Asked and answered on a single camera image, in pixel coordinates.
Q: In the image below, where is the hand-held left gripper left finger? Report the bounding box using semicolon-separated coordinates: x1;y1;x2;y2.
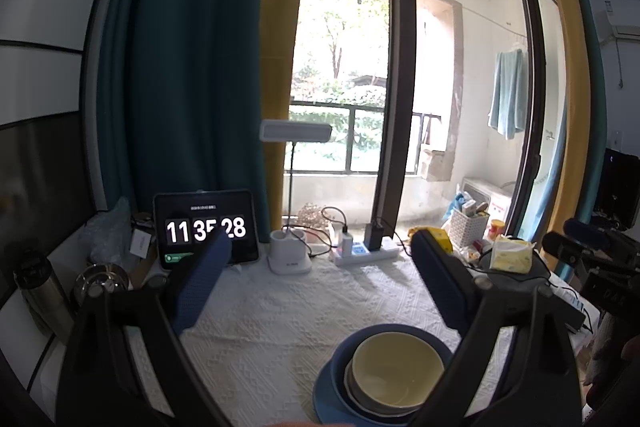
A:
56;234;233;427

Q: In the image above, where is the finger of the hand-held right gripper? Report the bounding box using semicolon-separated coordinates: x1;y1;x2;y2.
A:
563;216;612;244
543;230;592;269

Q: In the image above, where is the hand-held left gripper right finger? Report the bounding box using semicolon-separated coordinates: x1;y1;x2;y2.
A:
410;228;583;427

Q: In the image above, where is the blue bowl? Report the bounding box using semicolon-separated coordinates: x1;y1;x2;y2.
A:
331;323;451;419

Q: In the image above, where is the cream bowl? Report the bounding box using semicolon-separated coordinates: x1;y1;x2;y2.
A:
350;332;446;412

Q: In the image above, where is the blue plate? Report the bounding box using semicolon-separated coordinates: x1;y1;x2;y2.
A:
312;342;466;427

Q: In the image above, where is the yellow wet wipes pack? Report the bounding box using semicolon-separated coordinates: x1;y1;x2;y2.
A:
407;227;455;253

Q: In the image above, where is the yellow tissue pack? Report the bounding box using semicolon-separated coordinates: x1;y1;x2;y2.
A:
490;234;535;274

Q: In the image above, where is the black monitor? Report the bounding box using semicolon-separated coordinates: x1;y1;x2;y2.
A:
590;148;640;230

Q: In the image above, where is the white plastic basket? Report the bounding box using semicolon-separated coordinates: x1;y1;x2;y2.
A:
447;207;491;248

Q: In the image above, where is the tablet with clock display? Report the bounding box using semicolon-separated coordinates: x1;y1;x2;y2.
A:
152;189;260;270

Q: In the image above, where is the blue plastic bag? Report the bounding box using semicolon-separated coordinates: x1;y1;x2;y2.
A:
442;192;463;223

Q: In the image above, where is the black charger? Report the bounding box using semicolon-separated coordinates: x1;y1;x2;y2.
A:
364;221;385;250

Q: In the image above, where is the white outdoor appliance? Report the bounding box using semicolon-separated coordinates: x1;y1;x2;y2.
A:
460;177;516;228

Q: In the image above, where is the white power strip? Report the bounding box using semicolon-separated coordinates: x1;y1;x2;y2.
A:
330;239;401;268

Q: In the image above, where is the white textured tablecloth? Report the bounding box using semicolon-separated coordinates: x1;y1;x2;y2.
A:
30;252;591;427

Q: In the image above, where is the clear plastic bag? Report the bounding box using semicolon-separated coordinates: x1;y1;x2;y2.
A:
82;197;136;268

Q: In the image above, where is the dry potted plant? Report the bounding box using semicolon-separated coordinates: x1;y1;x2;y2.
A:
299;202;327;228

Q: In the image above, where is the pale blue hanging towel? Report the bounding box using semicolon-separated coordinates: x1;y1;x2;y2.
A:
487;49;530;141

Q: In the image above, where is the steel thermos flask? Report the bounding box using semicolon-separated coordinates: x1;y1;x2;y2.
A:
12;254;76;340

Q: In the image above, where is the black balcony railing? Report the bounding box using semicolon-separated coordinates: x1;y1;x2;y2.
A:
289;102;443;175

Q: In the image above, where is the yellow curtain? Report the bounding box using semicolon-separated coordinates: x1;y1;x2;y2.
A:
520;0;591;248
259;0;313;228

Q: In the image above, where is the white desk lamp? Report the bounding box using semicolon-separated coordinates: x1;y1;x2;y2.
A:
260;119;333;277

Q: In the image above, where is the white wall air conditioner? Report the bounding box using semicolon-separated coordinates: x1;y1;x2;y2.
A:
602;0;640;40

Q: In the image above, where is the dark door frame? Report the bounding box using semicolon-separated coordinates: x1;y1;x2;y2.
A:
372;0;418;238

